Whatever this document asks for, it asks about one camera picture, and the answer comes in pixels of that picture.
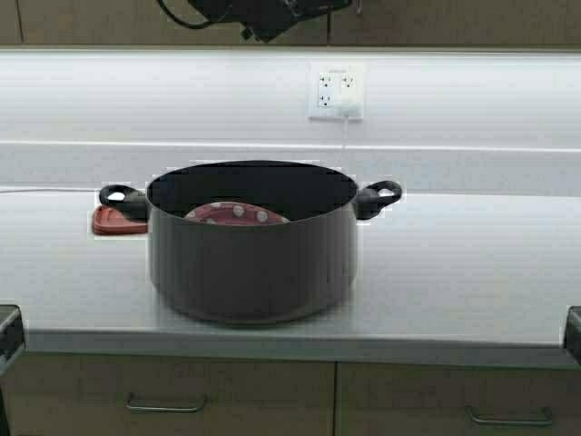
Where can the dark grey cooking pot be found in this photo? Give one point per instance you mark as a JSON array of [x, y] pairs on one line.
[[253, 274]]

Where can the cabinet door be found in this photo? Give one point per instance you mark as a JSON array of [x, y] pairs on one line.
[[457, 23], [136, 22]]

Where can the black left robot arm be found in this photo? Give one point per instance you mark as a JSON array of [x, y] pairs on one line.
[[264, 20]]

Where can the red polka dot plate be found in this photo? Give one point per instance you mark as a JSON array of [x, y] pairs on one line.
[[234, 214]]

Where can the white power adapter plug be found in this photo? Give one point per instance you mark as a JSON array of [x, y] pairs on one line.
[[351, 109]]

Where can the red plastic container lid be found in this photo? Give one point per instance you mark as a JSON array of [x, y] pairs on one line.
[[108, 222]]

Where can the lower right wooden drawer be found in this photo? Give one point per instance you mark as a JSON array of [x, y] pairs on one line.
[[397, 399]]

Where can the wooden drawer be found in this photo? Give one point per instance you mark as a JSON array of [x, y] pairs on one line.
[[397, 399], [67, 394]]

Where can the lower left wooden drawer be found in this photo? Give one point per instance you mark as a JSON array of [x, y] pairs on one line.
[[67, 394]]

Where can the white wall outlet plate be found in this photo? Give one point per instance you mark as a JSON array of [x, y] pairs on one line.
[[330, 84]]

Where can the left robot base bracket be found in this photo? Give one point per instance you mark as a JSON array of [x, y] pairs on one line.
[[12, 335]]

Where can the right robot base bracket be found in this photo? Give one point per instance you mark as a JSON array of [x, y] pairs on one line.
[[572, 336]]

